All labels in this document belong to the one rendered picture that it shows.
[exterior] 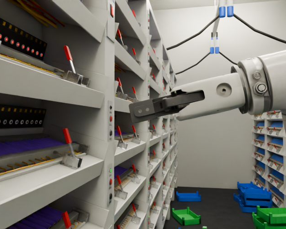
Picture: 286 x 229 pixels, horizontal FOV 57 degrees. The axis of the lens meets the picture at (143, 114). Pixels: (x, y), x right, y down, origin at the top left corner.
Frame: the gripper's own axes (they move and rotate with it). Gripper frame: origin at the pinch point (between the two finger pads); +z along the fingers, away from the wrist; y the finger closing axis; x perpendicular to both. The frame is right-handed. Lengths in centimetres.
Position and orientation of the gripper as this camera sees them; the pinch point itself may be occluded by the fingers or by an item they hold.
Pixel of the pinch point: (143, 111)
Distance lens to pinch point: 43.0
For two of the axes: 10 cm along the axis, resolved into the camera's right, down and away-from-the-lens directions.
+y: 1.9, 0.3, 9.8
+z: -9.6, 2.1, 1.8
